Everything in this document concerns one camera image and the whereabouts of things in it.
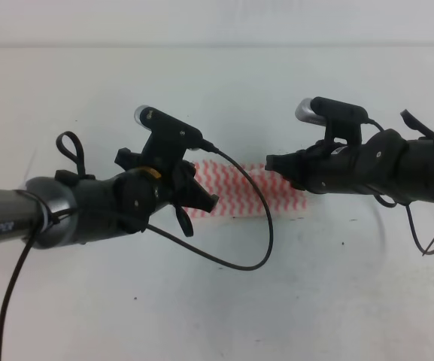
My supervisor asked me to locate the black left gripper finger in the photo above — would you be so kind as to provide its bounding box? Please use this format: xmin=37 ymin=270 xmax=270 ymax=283
xmin=175 ymin=165 xmax=217 ymax=213
xmin=114 ymin=148 xmax=141 ymax=174

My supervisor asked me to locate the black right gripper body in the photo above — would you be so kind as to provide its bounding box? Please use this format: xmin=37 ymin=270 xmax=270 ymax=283
xmin=295 ymin=137 xmax=375 ymax=196

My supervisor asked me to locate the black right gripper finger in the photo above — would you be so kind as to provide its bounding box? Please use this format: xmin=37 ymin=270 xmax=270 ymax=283
xmin=284 ymin=171 xmax=308 ymax=190
xmin=265 ymin=152 xmax=302 ymax=173

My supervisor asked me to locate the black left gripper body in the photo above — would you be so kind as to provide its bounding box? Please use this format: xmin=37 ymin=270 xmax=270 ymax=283
xmin=133 ymin=131 xmax=198 ymax=211

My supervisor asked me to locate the pink white wavy striped towel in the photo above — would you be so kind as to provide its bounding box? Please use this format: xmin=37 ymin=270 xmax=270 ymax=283
xmin=185 ymin=160 xmax=311 ymax=219

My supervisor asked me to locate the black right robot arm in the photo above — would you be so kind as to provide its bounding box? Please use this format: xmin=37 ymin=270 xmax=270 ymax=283
xmin=265 ymin=110 xmax=434 ymax=205

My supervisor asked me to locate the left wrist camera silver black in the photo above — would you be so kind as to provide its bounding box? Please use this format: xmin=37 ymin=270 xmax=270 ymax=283
xmin=134 ymin=105 xmax=204 ymax=150

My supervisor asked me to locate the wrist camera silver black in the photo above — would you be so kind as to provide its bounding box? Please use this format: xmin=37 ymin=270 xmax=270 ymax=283
xmin=134 ymin=105 xmax=204 ymax=150
xmin=295 ymin=97 xmax=369 ymax=146

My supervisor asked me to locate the black left camera cable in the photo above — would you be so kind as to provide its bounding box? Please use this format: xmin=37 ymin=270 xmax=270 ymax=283
xmin=147 ymin=141 xmax=275 ymax=271

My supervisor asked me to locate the black camera cable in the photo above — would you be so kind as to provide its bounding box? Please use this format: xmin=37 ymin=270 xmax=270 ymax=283
xmin=366 ymin=119 xmax=434 ymax=256
xmin=147 ymin=141 xmax=275 ymax=271

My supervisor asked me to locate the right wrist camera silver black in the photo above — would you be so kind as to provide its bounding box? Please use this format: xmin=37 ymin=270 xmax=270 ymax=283
xmin=295 ymin=97 xmax=369 ymax=146

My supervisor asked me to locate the black right camera cable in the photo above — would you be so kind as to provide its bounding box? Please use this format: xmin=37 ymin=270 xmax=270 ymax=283
xmin=366 ymin=119 xmax=434 ymax=256

